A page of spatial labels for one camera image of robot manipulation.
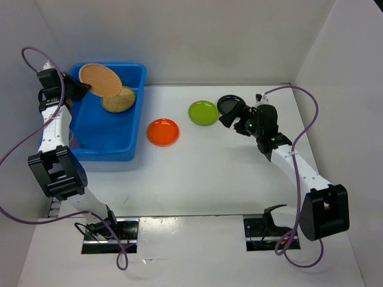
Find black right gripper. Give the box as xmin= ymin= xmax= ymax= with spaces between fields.
xmin=219 ymin=101 xmax=263 ymax=138

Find black plastic plate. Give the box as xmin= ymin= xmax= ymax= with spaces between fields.
xmin=217 ymin=94 xmax=245 ymax=115

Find green plastic plate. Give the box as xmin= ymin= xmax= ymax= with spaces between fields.
xmin=188 ymin=100 xmax=219 ymax=126

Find tan woven wicker tray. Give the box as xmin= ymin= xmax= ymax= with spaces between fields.
xmin=78 ymin=63 xmax=122 ymax=97

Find green-rimmed bamboo tray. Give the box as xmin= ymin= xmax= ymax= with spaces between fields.
xmin=101 ymin=86 xmax=136 ymax=113

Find pink plastic cup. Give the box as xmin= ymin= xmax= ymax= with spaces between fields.
xmin=69 ymin=131 xmax=81 ymax=149

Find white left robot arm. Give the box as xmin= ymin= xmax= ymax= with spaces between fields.
xmin=28 ymin=68 xmax=119 ymax=239

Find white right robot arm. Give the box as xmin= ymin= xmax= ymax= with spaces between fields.
xmin=219 ymin=103 xmax=349 ymax=242

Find blue plastic bin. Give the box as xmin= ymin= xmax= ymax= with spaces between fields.
xmin=70 ymin=62 xmax=147 ymax=161

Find orange plastic plate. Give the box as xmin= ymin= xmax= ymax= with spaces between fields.
xmin=147 ymin=118 xmax=180 ymax=146

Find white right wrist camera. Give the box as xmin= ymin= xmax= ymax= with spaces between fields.
xmin=255 ymin=93 xmax=269 ymax=106

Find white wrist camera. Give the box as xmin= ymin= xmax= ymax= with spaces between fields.
xmin=255 ymin=93 xmax=269 ymax=106
xmin=42 ymin=61 xmax=55 ymax=71

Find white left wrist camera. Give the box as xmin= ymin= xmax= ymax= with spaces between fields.
xmin=42 ymin=61 xmax=55 ymax=71

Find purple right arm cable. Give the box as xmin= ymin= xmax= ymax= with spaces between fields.
xmin=263 ymin=86 xmax=326 ymax=267

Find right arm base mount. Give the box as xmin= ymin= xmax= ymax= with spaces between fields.
xmin=243 ymin=214 xmax=291 ymax=252

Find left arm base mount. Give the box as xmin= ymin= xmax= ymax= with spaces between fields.
xmin=74 ymin=218 xmax=139 ymax=255

